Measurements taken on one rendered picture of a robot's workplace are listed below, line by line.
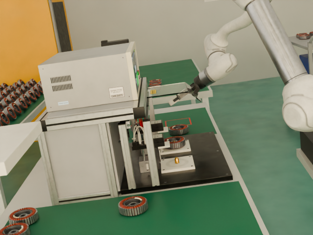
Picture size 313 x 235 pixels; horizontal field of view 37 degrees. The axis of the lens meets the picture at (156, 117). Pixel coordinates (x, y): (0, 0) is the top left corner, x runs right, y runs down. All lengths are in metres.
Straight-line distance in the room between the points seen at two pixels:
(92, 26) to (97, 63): 5.45
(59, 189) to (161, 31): 5.55
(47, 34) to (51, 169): 3.78
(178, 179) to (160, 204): 0.20
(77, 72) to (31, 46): 3.73
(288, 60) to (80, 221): 1.02
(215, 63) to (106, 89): 0.73
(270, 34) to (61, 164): 1.00
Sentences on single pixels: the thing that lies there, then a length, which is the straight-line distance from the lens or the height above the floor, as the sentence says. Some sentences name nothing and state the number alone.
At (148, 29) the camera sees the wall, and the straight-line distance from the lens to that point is 7.36.
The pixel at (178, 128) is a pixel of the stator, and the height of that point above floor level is 0.78.
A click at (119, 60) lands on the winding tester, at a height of 1.29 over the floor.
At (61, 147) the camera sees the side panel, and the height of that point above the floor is 0.99.
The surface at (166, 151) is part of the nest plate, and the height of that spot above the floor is 0.78.
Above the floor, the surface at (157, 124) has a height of 0.92.
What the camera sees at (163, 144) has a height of 0.89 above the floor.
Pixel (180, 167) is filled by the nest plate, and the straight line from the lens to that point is 2.09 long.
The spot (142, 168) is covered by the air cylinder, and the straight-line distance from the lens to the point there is 2.12.
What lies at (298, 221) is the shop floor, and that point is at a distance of 3.23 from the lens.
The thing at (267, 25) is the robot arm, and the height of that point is 1.35.
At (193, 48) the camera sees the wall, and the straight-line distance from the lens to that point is 7.41.
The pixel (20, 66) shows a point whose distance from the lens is 5.76.
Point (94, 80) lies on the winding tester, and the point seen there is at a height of 1.22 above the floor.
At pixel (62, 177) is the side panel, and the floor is 0.86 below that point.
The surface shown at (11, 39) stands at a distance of 5.75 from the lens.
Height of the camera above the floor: 1.54
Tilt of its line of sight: 15 degrees down
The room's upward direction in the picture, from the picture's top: 8 degrees counter-clockwise
